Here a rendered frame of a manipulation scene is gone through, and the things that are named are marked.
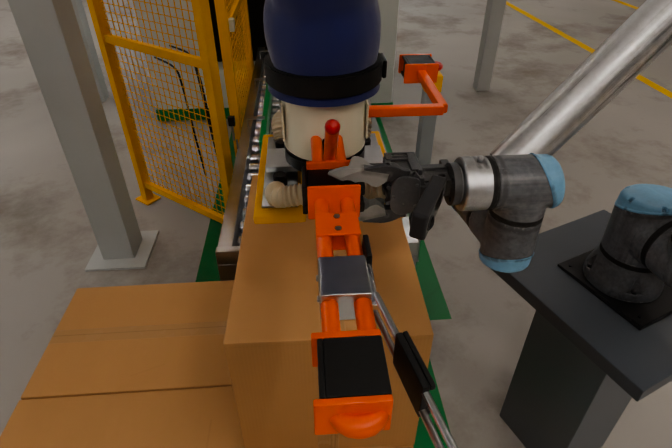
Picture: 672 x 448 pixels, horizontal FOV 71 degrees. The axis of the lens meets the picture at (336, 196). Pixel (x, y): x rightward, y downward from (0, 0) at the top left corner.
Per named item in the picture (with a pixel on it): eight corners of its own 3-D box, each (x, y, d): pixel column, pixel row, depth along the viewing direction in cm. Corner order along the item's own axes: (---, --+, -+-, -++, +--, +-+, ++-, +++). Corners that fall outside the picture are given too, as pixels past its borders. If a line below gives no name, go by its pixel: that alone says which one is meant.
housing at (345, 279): (315, 281, 63) (315, 256, 61) (366, 278, 64) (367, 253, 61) (318, 322, 57) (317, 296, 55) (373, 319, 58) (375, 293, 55)
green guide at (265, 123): (262, 52, 356) (261, 40, 351) (276, 52, 356) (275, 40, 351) (244, 157, 224) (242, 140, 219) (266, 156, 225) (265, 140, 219)
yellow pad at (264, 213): (263, 141, 118) (261, 122, 115) (303, 139, 118) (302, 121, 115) (253, 225, 90) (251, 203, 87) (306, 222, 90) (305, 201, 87)
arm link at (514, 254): (506, 237, 95) (519, 184, 88) (540, 275, 85) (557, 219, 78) (463, 243, 93) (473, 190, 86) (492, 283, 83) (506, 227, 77)
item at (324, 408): (312, 361, 52) (310, 332, 50) (378, 357, 53) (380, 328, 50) (314, 436, 46) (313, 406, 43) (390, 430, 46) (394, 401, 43)
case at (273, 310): (264, 275, 160) (252, 174, 138) (381, 270, 162) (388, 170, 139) (245, 454, 111) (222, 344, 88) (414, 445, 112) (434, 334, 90)
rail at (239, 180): (259, 71, 364) (257, 47, 353) (266, 71, 364) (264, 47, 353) (223, 289, 174) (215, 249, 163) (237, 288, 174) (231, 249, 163)
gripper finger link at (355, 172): (326, 159, 77) (379, 171, 79) (328, 178, 72) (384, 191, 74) (331, 143, 76) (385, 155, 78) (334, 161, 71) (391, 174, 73)
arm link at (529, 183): (561, 222, 78) (578, 169, 72) (487, 225, 77) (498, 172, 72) (537, 191, 86) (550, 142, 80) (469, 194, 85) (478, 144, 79)
